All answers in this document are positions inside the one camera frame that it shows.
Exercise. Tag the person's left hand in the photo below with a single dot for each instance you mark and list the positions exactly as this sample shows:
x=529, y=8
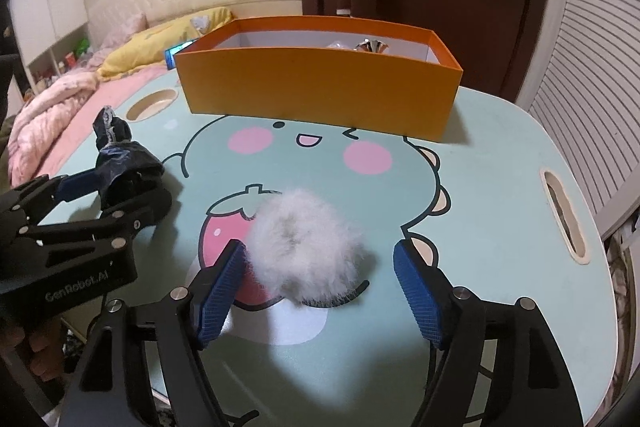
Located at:
x=37, y=347

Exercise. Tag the smartphone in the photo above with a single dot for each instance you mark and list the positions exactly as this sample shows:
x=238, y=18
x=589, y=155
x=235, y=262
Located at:
x=179, y=52

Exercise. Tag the yellow pillow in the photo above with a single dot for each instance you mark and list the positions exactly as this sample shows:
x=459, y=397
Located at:
x=155, y=39

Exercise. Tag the white louvered panel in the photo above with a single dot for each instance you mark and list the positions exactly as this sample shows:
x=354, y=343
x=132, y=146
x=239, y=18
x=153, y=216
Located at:
x=590, y=67

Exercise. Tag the white fur scrunchie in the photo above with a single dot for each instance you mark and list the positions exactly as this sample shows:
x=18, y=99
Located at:
x=305, y=247

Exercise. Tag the black plastic bag bundle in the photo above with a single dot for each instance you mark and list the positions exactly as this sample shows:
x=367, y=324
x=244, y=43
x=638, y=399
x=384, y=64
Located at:
x=130, y=167

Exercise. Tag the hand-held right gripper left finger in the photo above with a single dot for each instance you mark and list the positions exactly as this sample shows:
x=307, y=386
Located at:
x=220, y=292

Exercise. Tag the pale pink blanket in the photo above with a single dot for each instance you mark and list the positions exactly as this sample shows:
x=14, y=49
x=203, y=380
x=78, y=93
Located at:
x=625, y=297

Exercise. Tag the pink bed sheet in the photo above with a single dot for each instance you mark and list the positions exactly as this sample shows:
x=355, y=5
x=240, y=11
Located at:
x=115, y=102

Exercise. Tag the dark brown door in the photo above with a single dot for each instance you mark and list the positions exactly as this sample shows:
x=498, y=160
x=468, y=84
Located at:
x=440, y=7

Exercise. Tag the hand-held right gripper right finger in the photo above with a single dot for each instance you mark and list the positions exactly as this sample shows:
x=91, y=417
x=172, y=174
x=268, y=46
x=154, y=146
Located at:
x=417, y=297

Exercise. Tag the shiny silver trinket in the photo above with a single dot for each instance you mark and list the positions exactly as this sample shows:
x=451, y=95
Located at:
x=371, y=44

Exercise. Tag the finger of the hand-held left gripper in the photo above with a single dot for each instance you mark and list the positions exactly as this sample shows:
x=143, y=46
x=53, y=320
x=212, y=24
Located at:
x=80, y=184
x=135, y=217

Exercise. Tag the white shelf with small things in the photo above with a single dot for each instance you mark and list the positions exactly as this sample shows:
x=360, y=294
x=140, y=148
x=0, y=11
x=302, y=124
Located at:
x=60, y=67

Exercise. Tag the pink fluffy quilt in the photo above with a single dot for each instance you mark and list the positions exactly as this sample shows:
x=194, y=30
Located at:
x=50, y=117

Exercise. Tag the orange cardboard box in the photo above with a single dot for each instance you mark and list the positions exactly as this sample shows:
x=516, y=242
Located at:
x=320, y=87

